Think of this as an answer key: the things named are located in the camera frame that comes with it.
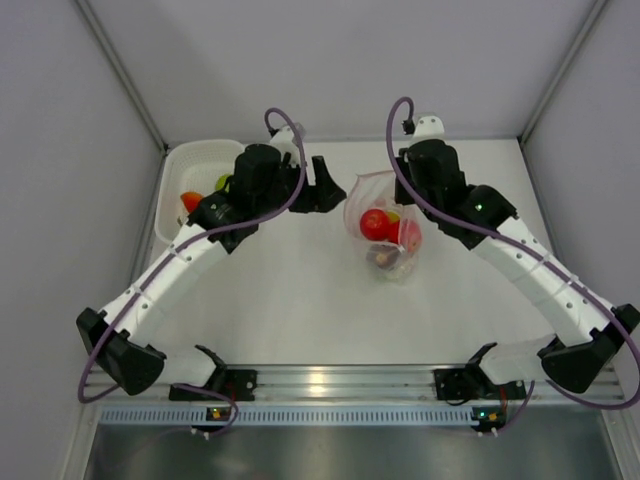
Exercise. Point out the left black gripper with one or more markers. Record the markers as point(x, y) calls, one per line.
point(321, 197)

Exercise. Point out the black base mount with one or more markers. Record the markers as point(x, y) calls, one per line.
point(454, 385)
point(235, 384)

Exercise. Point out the aluminium mounting rail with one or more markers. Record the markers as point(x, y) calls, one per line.
point(409, 383)

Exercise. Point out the purple fake eggplant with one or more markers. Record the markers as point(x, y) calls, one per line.
point(383, 257)

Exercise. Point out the green fake apple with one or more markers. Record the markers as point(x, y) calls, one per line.
point(223, 182)

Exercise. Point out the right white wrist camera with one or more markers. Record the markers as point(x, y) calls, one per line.
point(425, 127)

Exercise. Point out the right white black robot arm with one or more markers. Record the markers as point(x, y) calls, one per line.
point(587, 330)

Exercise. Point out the red fake tomato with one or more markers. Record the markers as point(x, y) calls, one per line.
point(374, 225)

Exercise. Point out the slotted white cable duct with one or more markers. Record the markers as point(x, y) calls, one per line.
point(256, 415)

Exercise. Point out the red orange fake fruit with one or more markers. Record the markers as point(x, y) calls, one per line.
point(190, 200)

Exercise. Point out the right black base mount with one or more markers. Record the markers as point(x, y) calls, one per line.
point(454, 385)

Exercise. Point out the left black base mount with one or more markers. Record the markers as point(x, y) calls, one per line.
point(235, 384)

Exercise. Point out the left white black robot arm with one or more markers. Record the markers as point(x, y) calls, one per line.
point(245, 186)

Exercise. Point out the clear zip top bag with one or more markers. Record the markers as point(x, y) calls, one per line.
point(377, 190)

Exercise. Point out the white perforated plastic basket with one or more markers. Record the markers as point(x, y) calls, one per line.
point(191, 167)

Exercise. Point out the yellow fake fruit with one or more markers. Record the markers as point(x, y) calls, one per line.
point(393, 217)

